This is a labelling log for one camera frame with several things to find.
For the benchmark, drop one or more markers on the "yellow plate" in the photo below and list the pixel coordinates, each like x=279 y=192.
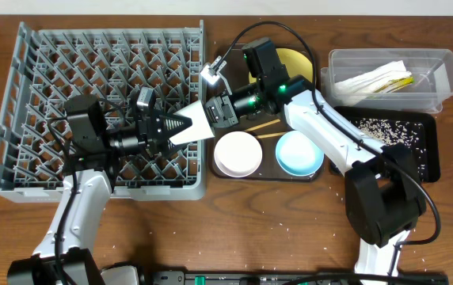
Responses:
x=296 y=63

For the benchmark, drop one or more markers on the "green chopstick wrapper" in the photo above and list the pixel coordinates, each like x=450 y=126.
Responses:
x=395 y=85

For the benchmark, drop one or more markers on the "wooden chopstick lower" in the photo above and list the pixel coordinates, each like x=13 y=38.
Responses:
x=271 y=135

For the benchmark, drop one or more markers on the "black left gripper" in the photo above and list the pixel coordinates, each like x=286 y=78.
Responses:
x=147 y=129

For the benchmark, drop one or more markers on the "rice leftovers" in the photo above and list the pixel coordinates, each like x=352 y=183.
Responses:
x=392 y=132

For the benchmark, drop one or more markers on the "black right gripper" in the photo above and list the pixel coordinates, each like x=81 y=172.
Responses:
x=225 y=112

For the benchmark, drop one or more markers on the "cream plastic cup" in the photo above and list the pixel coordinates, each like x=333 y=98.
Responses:
x=200 y=128

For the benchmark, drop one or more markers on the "pink bowl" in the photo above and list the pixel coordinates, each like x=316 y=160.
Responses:
x=238 y=154

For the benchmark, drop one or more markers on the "grey dish rack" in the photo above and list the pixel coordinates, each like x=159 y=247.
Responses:
x=50 y=66

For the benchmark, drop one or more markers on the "brown serving tray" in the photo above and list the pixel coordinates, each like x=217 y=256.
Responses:
x=237 y=74

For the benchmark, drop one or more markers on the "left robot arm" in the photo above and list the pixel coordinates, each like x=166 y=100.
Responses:
x=89 y=176

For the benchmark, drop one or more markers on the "wooden chopstick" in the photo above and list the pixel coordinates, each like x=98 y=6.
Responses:
x=262 y=125
x=271 y=135

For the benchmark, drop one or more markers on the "black waste tray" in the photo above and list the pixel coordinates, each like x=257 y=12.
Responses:
x=353 y=114

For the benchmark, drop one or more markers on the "clear plastic bin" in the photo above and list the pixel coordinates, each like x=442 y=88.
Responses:
x=432 y=71

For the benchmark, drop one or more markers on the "light blue bowl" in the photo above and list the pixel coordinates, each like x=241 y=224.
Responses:
x=297 y=155

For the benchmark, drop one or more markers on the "white napkin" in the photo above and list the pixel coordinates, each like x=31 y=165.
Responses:
x=362 y=87

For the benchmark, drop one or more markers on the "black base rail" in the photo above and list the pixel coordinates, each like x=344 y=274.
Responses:
x=174 y=277

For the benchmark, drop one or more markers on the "wooden chopstick upper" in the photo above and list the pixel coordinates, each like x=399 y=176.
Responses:
x=262 y=125

